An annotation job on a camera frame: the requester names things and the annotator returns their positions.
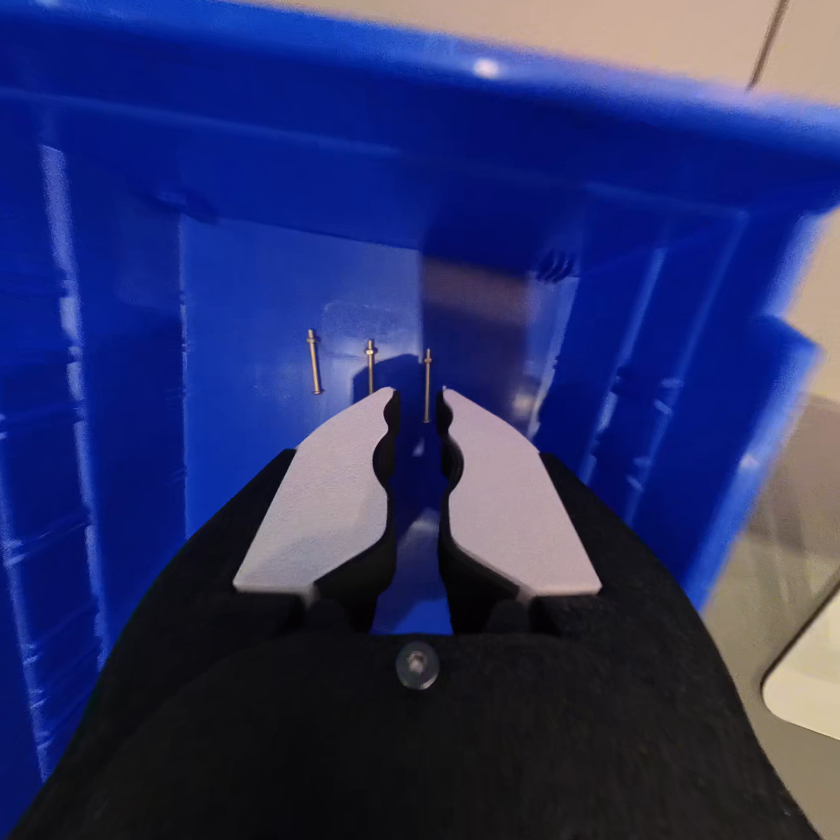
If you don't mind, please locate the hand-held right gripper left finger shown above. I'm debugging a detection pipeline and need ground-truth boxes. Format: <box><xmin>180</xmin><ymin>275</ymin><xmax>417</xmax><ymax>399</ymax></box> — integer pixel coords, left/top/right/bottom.
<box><xmin>233</xmin><ymin>386</ymin><xmax>401</xmax><ymax>634</ymax></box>

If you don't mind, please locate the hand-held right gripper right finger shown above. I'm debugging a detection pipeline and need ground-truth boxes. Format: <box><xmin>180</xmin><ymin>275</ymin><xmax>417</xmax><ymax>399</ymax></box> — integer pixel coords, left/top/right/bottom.
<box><xmin>436</xmin><ymin>386</ymin><xmax>603</xmax><ymax>636</ymax></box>

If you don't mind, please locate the blue plastic bin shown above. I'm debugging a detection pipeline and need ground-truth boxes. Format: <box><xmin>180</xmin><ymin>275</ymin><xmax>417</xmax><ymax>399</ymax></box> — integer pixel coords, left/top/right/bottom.
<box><xmin>0</xmin><ymin>0</ymin><xmax>840</xmax><ymax>821</ymax></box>

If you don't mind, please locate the white rounded object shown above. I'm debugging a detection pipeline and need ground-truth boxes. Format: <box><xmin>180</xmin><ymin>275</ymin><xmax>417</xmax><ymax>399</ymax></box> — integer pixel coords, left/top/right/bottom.
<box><xmin>761</xmin><ymin>607</ymin><xmax>840</xmax><ymax>746</ymax></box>

